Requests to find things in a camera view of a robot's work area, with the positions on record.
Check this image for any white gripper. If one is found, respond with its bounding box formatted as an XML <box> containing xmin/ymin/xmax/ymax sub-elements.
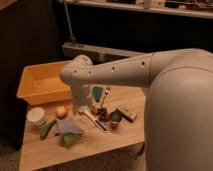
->
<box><xmin>72</xmin><ymin>95</ymin><xmax>93</xmax><ymax>114</ymax></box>

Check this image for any small yellow-red apple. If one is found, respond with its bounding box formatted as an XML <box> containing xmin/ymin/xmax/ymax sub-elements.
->
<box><xmin>55</xmin><ymin>106</ymin><xmax>68</xmax><ymax>119</ymax></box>

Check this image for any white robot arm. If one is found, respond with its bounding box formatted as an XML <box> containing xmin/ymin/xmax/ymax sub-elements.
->
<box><xmin>60</xmin><ymin>49</ymin><xmax>213</xmax><ymax>171</ymax></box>

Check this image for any teal green object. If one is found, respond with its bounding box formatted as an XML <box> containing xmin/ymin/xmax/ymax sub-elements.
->
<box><xmin>92</xmin><ymin>86</ymin><xmax>103</xmax><ymax>102</ymax></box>

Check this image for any dark grape bunch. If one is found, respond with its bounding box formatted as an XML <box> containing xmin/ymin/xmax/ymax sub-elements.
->
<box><xmin>97</xmin><ymin>107</ymin><xmax>109</xmax><ymax>122</ymax></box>

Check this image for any light blue cloth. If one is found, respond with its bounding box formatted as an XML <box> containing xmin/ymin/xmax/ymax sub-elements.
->
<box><xmin>56</xmin><ymin>119</ymin><xmax>84</xmax><ymax>135</ymax></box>

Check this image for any dark green cup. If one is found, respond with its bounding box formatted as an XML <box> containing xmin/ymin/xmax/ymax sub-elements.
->
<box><xmin>109</xmin><ymin>111</ymin><xmax>122</xmax><ymax>129</ymax></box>

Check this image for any green leafy toy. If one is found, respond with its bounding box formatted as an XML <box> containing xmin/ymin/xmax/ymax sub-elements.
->
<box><xmin>62</xmin><ymin>133</ymin><xmax>81</xmax><ymax>148</ymax></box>

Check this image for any brown rectangular block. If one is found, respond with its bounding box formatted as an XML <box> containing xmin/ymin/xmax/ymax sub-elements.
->
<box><xmin>117</xmin><ymin>108</ymin><xmax>137</xmax><ymax>122</ymax></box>

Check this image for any orange plastic bin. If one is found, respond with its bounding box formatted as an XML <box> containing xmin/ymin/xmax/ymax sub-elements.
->
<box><xmin>17</xmin><ymin>61</ymin><xmax>71</xmax><ymax>105</ymax></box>

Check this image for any green cucumber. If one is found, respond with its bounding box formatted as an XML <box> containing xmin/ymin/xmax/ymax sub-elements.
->
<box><xmin>40</xmin><ymin>119</ymin><xmax>57</xmax><ymax>140</ymax></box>

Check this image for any white cup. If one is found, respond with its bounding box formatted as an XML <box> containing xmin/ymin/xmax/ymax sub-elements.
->
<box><xmin>27</xmin><ymin>107</ymin><xmax>46</xmax><ymax>127</ymax></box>

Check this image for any upper shelf board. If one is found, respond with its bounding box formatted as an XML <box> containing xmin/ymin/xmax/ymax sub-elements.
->
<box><xmin>57</xmin><ymin>0</ymin><xmax>213</xmax><ymax>19</ymax></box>

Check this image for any white handled knife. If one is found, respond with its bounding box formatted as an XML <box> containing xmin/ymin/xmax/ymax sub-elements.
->
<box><xmin>79</xmin><ymin>106</ymin><xmax>108</xmax><ymax>132</ymax></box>

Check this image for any wooden handled utensil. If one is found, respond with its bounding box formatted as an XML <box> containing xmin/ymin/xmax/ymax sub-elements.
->
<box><xmin>99</xmin><ymin>86</ymin><xmax>111</xmax><ymax>108</ymax></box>

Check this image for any grey metal shelf rail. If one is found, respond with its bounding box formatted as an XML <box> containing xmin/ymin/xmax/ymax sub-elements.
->
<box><xmin>62</xmin><ymin>42</ymin><xmax>142</xmax><ymax>63</ymax></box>

